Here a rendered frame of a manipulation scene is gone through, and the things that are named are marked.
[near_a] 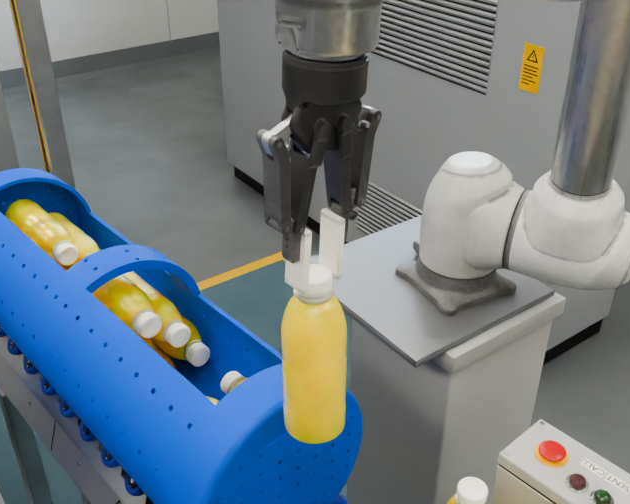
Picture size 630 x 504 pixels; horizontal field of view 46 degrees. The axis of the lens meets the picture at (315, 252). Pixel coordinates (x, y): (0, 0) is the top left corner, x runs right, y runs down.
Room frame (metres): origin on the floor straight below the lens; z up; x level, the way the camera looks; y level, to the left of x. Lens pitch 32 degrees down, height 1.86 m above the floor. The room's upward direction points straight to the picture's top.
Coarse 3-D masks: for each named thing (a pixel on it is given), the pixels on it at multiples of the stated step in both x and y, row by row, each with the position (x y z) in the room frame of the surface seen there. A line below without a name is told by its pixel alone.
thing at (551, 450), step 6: (540, 444) 0.71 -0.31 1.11; (546, 444) 0.71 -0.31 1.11; (552, 444) 0.71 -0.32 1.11; (558, 444) 0.71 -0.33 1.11; (540, 450) 0.70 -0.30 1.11; (546, 450) 0.70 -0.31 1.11; (552, 450) 0.70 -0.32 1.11; (558, 450) 0.70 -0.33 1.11; (564, 450) 0.70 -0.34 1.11; (546, 456) 0.69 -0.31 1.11; (552, 456) 0.69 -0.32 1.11; (558, 456) 0.69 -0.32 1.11; (564, 456) 0.69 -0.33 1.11
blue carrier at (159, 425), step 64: (0, 192) 1.30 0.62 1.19; (64, 192) 1.38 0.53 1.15; (0, 256) 1.07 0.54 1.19; (128, 256) 1.00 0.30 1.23; (0, 320) 1.02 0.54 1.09; (64, 320) 0.89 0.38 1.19; (192, 320) 1.07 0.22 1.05; (64, 384) 0.83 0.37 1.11; (128, 384) 0.75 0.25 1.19; (192, 384) 0.98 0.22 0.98; (256, 384) 0.70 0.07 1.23; (128, 448) 0.69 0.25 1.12; (192, 448) 0.63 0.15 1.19; (256, 448) 0.63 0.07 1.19; (320, 448) 0.70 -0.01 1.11
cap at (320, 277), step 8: (312, 264) 0.64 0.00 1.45; (312, 272) 0.63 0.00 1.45; (320, 272) 0.63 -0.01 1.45; (328, 272) 0.63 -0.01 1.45; (312, 280) 0.61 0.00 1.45; (320, 280) 0.61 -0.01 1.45; (328, 280) 0.61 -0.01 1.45; (312, 288) 0.61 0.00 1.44; (320, 288) 0.61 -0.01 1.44; (328, 288) 0.61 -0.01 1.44; (312, 296) 0.61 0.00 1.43; (320, 296) 0.61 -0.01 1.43
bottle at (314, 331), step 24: (288, 312) 0.61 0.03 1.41; (312, 312) 0.60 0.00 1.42; (336, 312) 0.61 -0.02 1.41; (288, 336) 0.60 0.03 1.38; (312, 336) 0.59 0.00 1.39; (336, 336) 0.60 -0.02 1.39; (288, 360) 0.60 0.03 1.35; (312, 360) 0.59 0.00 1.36; (336, 360) 0.60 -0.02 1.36; (288, 384) 0.60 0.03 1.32; (312, 384) 0.59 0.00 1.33; (336, 384) 0.59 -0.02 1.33; (288, 408) 0.60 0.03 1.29; (312, 408) 0.58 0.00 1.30; (336, 408) 0.59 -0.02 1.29; (288, 432) 0.60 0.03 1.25; (312, 432) 0.58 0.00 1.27; (336, 432) 0.59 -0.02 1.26
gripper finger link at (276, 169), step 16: (272, 144) 0.58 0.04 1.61; (272, 160) 0.59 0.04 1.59; (288, 160) 0.59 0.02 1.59; (272, 176) 0.59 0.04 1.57; (288, 176) 0.59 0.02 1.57; (272, 192) 0.59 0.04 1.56; (288, 192) 0.59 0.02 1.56; (272, 208) 0.59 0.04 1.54; (288, 208) 0.59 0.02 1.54; (288, 224) 0.59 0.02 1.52
